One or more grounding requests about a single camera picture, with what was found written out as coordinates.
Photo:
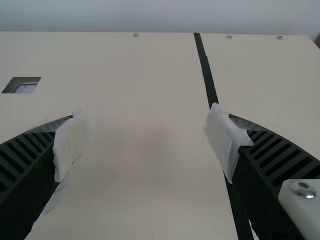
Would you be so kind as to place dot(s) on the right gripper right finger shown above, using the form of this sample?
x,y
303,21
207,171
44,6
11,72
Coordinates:
x,y
270,175

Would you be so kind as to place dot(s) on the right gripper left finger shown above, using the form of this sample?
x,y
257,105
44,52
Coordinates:
x,y
30,175

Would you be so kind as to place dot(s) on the black strip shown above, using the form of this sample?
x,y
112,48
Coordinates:
x,y
207,72

